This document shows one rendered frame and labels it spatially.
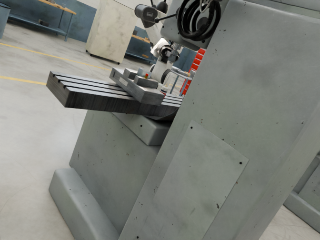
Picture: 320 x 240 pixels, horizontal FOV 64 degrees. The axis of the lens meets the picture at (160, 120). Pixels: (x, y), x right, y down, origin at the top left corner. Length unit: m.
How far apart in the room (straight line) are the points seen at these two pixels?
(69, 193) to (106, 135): 0.45
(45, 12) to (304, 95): 8.64
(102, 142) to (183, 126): 0.72
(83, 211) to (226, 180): 0.97
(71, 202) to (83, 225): 0.18
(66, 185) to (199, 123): 1.09
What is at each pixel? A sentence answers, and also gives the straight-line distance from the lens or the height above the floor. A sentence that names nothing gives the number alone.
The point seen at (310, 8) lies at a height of 1.61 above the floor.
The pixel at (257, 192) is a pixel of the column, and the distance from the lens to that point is 1.01.
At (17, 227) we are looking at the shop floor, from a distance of 1.84.
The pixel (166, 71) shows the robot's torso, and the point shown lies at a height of 1.06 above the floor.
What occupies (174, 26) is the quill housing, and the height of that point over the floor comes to 1.38.
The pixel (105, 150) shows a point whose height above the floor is 0.53.
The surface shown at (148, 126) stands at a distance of 1.39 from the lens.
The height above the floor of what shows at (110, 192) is 0.34.
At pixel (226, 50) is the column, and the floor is 1.37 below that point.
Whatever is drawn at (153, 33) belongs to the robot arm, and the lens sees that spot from 1.98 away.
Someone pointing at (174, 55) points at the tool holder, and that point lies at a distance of 1.55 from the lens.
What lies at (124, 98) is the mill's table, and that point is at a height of 0.96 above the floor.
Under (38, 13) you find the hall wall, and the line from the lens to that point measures 9.11.
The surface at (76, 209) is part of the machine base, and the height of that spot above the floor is 0.17.
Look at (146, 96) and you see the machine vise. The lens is 1.36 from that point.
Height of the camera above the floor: 1.32
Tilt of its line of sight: 17 degrees down
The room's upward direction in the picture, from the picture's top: 24 degrees clockwise
